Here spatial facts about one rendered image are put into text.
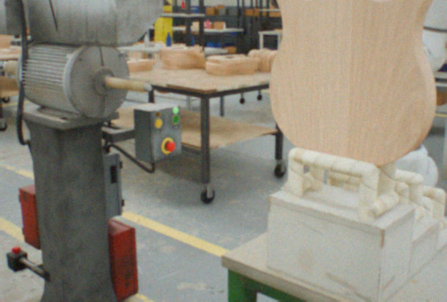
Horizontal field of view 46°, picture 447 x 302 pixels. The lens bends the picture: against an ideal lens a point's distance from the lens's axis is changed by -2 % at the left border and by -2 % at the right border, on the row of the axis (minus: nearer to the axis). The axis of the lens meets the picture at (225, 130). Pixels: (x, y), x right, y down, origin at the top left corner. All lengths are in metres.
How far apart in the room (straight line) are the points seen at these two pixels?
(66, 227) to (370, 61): 1.37
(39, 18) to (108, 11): 0.52
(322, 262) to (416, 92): 0.39
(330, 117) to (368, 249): 0.27
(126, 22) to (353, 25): 0.70
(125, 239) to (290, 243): 1.16
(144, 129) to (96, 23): 0.57
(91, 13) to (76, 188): 0.72
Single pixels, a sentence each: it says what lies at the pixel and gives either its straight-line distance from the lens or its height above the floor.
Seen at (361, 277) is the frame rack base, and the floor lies 0.99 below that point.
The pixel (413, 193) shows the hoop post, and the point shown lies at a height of 1.09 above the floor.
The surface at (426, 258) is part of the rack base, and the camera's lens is 1.30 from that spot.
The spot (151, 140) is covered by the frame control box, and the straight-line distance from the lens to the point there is 1.99.
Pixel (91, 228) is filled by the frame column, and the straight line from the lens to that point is 2.12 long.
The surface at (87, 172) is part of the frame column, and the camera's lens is 2.04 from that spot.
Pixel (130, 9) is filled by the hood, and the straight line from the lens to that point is 1.52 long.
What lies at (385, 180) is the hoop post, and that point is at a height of 1.16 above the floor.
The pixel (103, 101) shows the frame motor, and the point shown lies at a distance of 1.84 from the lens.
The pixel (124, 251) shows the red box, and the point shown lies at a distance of 2.24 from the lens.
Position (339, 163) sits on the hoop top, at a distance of 1.05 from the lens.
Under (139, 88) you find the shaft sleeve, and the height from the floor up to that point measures 1.25.
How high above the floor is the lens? 1.51
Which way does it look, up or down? 14 degrees down
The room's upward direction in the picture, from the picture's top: straight up
